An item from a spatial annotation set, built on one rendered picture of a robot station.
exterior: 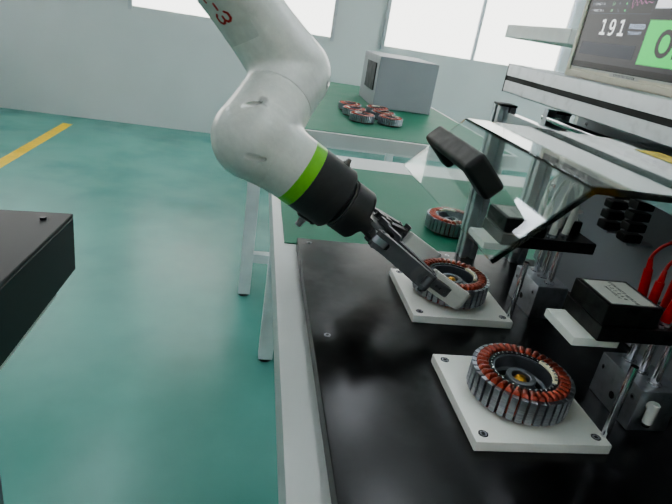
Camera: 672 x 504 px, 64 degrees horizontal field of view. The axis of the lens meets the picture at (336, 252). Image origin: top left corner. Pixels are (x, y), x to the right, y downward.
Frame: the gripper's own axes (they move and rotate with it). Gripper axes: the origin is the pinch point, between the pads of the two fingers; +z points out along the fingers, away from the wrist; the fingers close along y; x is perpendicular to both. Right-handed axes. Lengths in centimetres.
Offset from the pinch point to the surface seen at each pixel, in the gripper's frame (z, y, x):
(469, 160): -24.8, 32.6, 14.3
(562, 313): 0.8, 22.3, 8.7
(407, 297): -3.6, 2.5, -5.2
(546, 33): 17, -72, 54
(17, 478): -28, -36, -110
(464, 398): -2.9, 25.2, -4.8
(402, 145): 27, -133, 7
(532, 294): 11.8, 2.9, 6.4
